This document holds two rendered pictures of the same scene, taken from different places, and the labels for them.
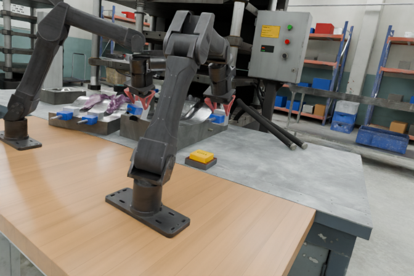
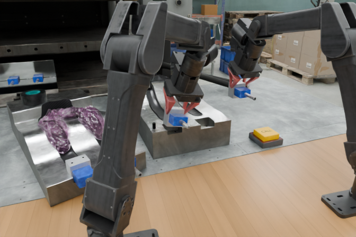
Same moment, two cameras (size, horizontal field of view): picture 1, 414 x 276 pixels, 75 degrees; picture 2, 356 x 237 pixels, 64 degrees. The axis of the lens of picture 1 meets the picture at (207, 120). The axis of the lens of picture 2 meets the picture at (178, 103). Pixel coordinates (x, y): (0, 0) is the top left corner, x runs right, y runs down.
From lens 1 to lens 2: 0.95 m
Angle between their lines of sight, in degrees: 45
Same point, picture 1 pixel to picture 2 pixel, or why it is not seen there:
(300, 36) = not seen: outside the picture
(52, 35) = (157, 63)
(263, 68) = not seen: hidden behind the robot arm
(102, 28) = (183, 28)
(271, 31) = not seen: outside the picture
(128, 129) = (167, 146)
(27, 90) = (130, 170)
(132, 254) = not seen: outside the picture
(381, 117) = not seen: hidden behind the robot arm
